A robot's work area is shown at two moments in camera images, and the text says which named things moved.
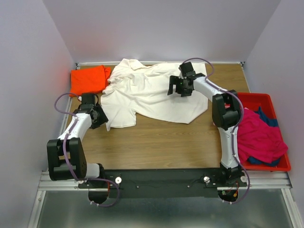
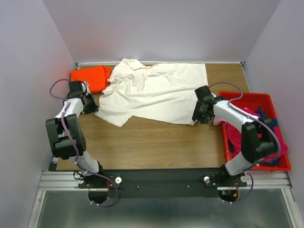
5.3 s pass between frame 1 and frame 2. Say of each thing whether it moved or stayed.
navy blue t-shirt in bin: stayed
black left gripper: moved
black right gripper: moved
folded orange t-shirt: stayed
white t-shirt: stayed
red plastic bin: stayed
